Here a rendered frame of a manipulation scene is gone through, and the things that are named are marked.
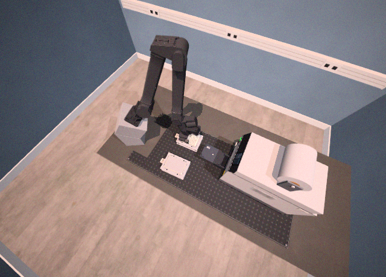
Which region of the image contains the white roll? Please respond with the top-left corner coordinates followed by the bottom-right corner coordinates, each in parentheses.
top-left (277, 144), bottom-right (317, 191)

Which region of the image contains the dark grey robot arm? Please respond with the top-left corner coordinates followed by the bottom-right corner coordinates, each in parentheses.
top-left (124, 35), bottom-right (200, 136)

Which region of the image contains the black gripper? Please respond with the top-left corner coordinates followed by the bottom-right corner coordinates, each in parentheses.
top-left (179, 130), bottom-right (189, 144)

